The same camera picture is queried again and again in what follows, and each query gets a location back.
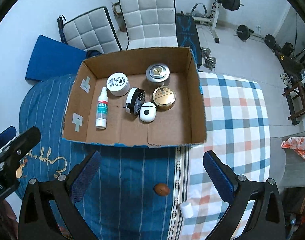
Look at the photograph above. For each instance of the black and white round case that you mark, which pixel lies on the black and white round case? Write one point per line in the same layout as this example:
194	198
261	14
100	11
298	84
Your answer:
135	99

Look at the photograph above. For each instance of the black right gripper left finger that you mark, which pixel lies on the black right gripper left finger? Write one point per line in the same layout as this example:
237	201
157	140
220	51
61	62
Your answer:
37	220

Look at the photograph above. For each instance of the white spray bottle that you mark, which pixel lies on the white spray bottle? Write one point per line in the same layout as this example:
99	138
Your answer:
102	110

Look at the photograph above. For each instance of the blue foam mat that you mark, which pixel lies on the blue foam mat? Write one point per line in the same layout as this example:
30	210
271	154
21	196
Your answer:
51	58

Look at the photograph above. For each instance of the milk carton cardboard box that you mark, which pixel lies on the milk carton cardboard box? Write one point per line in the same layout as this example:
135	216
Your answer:
112	101

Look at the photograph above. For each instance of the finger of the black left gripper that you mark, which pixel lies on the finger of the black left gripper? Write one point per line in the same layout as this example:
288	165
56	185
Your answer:
22	143
7	135

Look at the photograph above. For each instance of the barbell on floor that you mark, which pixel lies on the barbell on floor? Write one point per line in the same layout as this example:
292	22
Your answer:
244	33

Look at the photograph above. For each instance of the small white cylinder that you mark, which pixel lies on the small white cylinder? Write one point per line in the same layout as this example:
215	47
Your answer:
186	210

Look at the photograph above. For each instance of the dark wooden chair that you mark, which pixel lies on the dark wooden chair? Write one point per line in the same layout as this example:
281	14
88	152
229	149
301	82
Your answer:
295	97

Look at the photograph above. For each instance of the brown walnut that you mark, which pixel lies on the brown walnut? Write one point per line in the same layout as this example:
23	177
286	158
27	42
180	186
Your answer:
161	189

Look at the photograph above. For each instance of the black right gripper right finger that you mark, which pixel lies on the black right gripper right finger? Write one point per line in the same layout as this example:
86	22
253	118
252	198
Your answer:
266	220

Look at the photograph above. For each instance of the plaid checkered cloth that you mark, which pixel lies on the plaid checkered cloth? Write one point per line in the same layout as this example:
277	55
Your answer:
238	132

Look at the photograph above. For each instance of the white round jar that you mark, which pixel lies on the white round jar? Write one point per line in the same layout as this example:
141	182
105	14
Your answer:
118	84

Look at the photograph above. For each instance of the white earbud case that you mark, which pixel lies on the white earbud case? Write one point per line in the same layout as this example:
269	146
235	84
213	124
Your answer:
148	112

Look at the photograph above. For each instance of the white quilted cushion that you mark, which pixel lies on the white quilted cushion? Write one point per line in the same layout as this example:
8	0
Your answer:
92	30

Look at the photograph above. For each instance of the orange white patterned cloth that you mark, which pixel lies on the orange white patterned cloth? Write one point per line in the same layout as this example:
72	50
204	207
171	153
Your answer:
297	144

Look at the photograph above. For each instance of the gold round tin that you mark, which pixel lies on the gold round tin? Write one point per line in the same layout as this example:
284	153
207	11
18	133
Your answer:
164	97

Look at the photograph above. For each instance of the chrome dumbbell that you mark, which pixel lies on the chrome dumbbell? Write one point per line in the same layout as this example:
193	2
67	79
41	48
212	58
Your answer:
209	61

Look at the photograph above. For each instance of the blue striped cloth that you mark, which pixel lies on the blue striped cloth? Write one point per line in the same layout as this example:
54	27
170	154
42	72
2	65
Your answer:
120	202

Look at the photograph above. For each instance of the silver round tin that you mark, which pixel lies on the silver round tin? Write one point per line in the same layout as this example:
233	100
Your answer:
158	75

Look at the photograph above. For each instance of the white quilted chair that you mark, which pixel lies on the white quilted chair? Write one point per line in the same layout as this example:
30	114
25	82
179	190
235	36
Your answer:
149	23

